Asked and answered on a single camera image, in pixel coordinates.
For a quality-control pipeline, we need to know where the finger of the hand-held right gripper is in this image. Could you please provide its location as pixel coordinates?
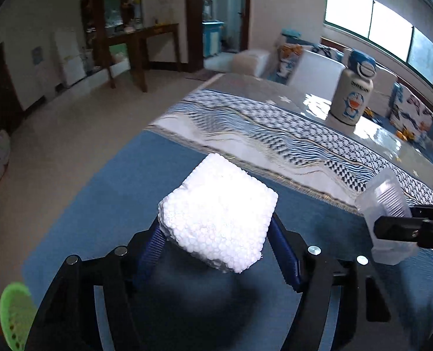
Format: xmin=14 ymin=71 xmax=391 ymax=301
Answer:
xmin=410 ymin=206 xmax=433 ymax=221
xmin=373 ymin=216 xmax=433 ymax=245

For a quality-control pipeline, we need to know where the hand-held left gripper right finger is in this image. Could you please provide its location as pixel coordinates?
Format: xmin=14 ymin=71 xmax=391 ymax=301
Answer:
xmin=268 ymin=216 xmax=392 ymax=351

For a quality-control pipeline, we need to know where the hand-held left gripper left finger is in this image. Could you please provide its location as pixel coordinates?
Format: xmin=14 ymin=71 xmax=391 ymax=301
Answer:
xmin=26 ymin=219 xmax=166 ymax=351

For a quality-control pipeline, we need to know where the clear plastic container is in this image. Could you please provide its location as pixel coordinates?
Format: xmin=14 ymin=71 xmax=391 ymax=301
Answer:
xmin=355 ymin=170 xmax=420 ymax=266

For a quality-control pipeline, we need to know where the white foam block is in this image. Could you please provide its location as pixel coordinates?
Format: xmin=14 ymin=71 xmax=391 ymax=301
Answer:
xmin=158 ymin=153 xmax=279 ymax=274

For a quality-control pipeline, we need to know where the green plastic mesh basket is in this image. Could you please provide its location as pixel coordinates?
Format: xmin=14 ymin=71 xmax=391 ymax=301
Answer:
xmin=0 ymin=281 xmax=38 ymax=351

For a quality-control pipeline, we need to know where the blue table mat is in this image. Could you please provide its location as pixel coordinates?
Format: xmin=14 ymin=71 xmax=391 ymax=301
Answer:
xmin=21 ymin=128 xmax=433 ymax=351

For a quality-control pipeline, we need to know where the cartoon print cushion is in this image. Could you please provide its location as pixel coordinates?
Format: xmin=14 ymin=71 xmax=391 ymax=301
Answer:
xmin=390 ymin=82 xmax=433 ymax=140
xmin=277 ymin=29 xmax=306 ymax=81

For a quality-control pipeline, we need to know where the patterned blue white tablecloth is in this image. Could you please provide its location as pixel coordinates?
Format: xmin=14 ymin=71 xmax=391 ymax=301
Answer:
xmin=147 ymin=73 xmax=433 ymax=213

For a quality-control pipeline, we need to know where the white cartoon water bottle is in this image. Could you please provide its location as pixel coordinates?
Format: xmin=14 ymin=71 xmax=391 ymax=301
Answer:
xmin=328 ymin=49 xmax=378 ymax=125

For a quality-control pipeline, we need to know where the white chair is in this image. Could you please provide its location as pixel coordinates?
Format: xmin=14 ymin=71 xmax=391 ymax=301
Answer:
xmin=287 ymin=49 xmax=346 ymax=101

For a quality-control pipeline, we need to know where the large window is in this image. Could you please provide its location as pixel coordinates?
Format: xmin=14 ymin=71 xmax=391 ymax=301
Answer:
xmin=324 ymin=0 xmax=433 ymax=85

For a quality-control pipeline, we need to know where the white ottoman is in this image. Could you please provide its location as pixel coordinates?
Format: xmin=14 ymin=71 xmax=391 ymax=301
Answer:
xmin=232 ymin=49 xmax=272 ymax=77

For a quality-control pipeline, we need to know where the white refrigerator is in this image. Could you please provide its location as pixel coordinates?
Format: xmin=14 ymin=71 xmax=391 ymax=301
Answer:
xmin=54 ymin=27 xmax=87 ymax=85

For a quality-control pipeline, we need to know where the dark wooden table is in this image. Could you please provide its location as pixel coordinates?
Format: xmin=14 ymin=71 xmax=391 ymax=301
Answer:
xmin=92 ymin=23 xmax=182 ymax=93

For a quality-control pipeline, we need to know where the light blue cabinet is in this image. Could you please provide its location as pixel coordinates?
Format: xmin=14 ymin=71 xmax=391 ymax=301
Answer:
xmin=203 ymin=21 xmax=224 ymax=57

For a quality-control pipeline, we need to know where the dark wooden door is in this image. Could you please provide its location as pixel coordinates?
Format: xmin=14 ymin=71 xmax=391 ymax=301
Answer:
xmin=0 ymin=42 xmax=23 ymax=128

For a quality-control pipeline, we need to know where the wooden shelf partition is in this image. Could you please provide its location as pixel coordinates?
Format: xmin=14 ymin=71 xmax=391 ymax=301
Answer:
xmin=80 ymin=0 xmax=144 ymax=70

